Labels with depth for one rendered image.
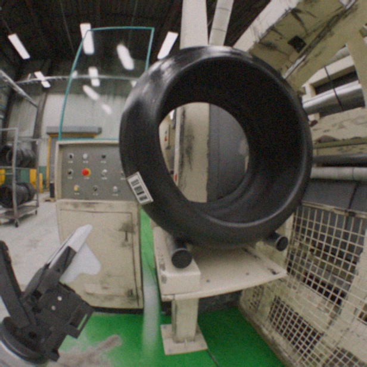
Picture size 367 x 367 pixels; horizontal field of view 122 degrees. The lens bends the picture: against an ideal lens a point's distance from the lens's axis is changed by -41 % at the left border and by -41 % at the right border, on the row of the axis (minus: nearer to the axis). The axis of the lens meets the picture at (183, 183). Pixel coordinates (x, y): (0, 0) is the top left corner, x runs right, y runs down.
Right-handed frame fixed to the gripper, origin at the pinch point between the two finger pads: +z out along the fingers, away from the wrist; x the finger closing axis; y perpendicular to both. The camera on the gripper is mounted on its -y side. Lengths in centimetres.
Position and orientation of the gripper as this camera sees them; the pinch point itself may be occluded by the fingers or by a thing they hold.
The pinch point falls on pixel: (81, 228)
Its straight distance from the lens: 27.0
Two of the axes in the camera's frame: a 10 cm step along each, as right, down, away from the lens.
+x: 7.4, -2.8, -6.2
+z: 3.6, -6.1, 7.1
